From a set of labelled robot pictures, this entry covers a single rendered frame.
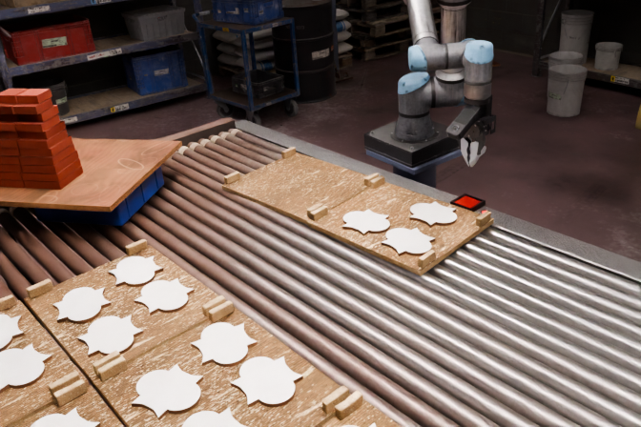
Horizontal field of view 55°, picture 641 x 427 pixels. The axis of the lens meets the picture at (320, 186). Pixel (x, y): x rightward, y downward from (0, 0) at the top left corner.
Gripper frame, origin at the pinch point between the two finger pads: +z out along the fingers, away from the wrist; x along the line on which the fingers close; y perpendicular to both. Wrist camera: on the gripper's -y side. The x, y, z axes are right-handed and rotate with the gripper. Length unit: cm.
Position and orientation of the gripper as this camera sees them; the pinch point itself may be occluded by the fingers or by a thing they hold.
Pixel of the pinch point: (468, 163)
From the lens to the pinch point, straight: 188.9
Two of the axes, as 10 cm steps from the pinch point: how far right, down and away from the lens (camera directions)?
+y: 7.4, -3.3, 5.8
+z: 0.6, 9.0, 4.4
